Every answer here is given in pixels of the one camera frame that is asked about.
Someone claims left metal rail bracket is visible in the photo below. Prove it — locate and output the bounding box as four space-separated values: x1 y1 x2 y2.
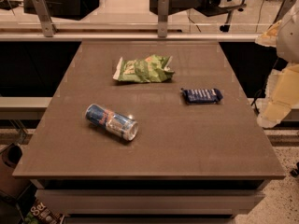
32 0 56 37

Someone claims brown wooden table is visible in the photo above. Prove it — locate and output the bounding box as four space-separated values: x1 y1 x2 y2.
14 41 285 224

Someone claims printed snack package on floor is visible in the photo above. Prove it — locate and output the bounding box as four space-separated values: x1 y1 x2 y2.
24 200 64 224

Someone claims brown bin with hole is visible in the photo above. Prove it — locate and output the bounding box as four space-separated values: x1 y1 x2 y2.
0 143 30 203

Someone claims metal rail bracket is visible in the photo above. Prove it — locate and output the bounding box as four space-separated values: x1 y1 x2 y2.
158 0 169 37
274 0 297 22
32 0 56 37

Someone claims blue silver redbull can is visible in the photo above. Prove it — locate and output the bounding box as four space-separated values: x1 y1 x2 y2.
85 104 138 141

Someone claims blue snack bar wrapper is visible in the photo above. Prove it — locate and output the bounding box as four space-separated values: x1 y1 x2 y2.
181 89 223 105

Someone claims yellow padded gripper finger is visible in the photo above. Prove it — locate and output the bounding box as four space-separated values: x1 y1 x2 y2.
257 63 299 128

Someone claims black box on floor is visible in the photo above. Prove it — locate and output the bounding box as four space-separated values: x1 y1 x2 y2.
22 0 101 21

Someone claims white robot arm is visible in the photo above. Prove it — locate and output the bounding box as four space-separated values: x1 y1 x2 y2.
255 1 299 128

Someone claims right metal rail bracket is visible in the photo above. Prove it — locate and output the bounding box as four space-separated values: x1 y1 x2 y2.
274 0 297 22

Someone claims middle metal rail bracket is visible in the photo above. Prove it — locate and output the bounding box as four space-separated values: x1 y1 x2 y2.
158 0 169 37

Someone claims green chip bag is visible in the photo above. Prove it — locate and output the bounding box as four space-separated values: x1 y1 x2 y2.
113 54 175 83

